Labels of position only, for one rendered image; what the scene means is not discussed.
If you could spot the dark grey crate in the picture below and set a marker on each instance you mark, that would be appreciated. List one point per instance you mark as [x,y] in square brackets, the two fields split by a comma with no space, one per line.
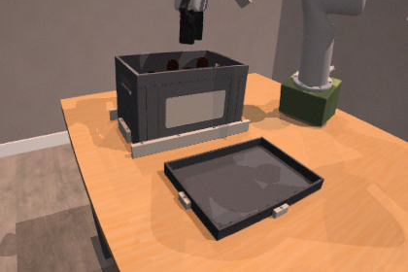
[168,103]

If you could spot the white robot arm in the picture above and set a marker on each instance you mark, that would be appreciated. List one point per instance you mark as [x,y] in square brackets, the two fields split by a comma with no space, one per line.
[317,39]

